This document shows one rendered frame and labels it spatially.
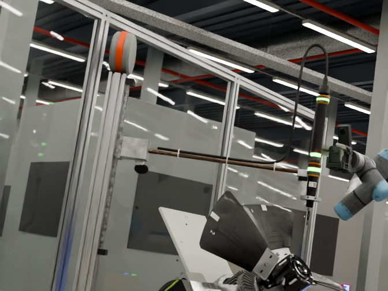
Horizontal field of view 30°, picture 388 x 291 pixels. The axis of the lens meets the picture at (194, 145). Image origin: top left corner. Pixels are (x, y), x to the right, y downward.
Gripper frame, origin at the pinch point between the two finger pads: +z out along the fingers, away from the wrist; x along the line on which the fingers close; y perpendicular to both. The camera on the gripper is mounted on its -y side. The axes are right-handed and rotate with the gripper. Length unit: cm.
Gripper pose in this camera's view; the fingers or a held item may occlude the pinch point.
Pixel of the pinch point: (325, 143)
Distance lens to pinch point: 258.6
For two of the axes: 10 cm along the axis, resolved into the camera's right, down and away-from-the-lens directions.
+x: -7.8, -0.3, 6.3
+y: -1.5, 9.8, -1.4
